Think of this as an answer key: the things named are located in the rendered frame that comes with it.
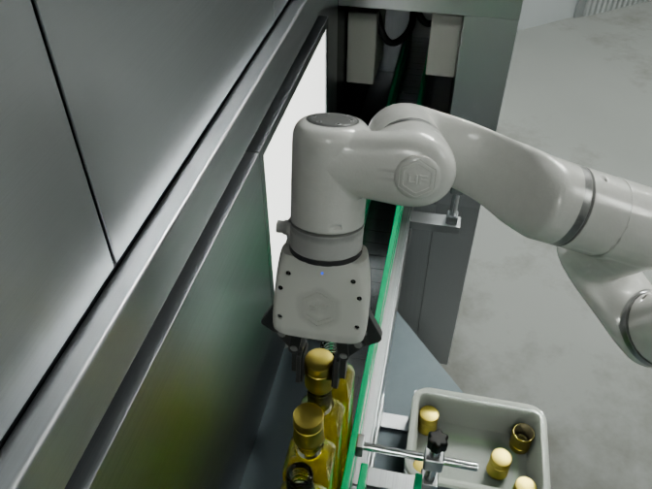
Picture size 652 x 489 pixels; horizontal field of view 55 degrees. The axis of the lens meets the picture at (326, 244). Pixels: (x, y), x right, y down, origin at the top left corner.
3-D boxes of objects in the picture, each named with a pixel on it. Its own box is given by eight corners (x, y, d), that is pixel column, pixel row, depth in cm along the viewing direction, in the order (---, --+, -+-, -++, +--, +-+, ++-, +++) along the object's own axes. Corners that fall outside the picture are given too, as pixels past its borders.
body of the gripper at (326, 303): (268, 246, 62) (268, 340, 67) (372, 260, 61) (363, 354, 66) (286, 215, 69) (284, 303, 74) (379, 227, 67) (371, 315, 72)
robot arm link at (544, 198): (563, 261, 62) (361, 203, 59) (522, 208, 74) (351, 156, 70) (606, 184, 58) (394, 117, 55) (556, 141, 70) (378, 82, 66)
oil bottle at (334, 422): (306, 469, 95) (302, 383, 80) (342, 474, 94) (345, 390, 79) (297, 505, 90) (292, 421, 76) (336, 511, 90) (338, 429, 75)
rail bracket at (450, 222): (401, 233, 149) (409, 152, 134) (473, 243, 146) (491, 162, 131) (399, 246, 145) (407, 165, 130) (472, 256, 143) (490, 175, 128)
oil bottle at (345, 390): (316, 435, 99) (314, 348, 84) (351, 441, 98) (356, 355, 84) (308, 468, 95) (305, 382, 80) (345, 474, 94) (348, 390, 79)
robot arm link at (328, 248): (268, 229, 61) (268, 254, 63) (358, 241, 60) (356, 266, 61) (286, 200, 68) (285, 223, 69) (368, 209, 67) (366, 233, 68)
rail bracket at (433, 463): (356, 460, 95) (359, 413, 87) (470, 481, 92) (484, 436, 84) (353, 478, 93) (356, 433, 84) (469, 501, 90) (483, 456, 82)
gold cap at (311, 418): (297, 420, 74) (296, 398, 71) (327, 425, 73) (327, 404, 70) (290, 447, 71) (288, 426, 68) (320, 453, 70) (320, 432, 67)
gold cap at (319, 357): (308, 368, 76) (307, 344, 73) (337, 372, 76) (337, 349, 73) (302, 392, 73) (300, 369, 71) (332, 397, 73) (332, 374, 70)
